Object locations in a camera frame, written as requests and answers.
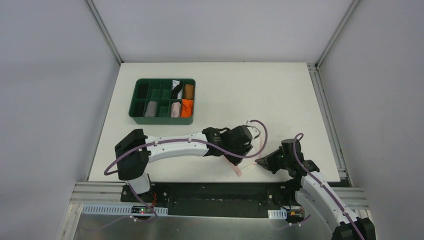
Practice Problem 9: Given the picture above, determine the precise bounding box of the white underwear pink trim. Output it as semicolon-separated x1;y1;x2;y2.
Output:
229;136;264;177

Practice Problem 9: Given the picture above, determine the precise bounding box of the pink underwear navy trim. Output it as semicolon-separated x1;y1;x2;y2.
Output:
170;102;182;118

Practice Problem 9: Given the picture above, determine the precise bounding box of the green compartment tray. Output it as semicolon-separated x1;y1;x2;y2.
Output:
128;78;196;125

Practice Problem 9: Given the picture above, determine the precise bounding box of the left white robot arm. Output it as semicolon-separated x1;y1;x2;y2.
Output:
114;124;261;203

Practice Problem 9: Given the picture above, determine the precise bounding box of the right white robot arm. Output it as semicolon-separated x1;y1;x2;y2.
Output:
256;139;377;240

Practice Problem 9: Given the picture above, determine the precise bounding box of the orange rolled cloth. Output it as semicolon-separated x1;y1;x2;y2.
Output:
180;99;194;118

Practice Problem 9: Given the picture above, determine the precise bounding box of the black white rolled cloth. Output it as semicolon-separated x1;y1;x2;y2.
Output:
170;80;184;99

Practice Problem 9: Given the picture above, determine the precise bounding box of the grey striped rolled cloth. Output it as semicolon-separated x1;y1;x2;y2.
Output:
144;100;158;118

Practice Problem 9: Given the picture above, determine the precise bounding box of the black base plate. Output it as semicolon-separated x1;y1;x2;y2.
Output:
120;182;301;218

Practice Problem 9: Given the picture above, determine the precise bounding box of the small white cable duct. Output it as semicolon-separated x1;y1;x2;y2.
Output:
267;208;287;220

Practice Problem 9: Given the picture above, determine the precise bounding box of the right side aluminium rail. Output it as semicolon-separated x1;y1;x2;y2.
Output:
306;62;353;187

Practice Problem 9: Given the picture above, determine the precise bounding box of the aluminium rail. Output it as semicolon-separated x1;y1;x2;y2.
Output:
70;181;370;210
306;62;353;187

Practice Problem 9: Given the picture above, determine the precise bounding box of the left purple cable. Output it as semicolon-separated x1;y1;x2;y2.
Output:
79;119;269;232

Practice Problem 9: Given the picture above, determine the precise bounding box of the aluminium front rail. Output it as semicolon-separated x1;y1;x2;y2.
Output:
70;181;370;210

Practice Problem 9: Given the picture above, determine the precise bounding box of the white slotted cable duct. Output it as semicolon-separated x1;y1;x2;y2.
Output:
81;204;155;217

